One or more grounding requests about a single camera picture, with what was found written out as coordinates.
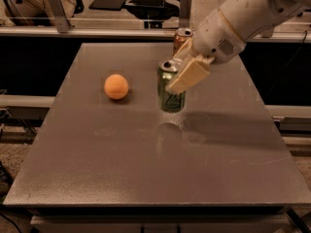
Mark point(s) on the middle metal bracket post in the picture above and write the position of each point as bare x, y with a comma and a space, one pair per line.
184, 14

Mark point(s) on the orange soda can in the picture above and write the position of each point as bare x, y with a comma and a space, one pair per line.
181, 39

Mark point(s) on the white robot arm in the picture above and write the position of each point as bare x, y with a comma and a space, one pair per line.
250, 17

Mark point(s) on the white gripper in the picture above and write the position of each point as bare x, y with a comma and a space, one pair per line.
216, 37

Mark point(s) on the metal guard rail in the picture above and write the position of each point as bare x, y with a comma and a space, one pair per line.
146, 34

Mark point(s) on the black office chair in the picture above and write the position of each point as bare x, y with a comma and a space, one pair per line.
152, 12

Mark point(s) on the left metal bracket post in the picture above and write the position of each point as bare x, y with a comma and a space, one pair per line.
61, 21

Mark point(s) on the orange ball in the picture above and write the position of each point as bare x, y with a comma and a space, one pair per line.
116, 87

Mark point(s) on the green soda can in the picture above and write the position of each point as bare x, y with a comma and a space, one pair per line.
169, 102

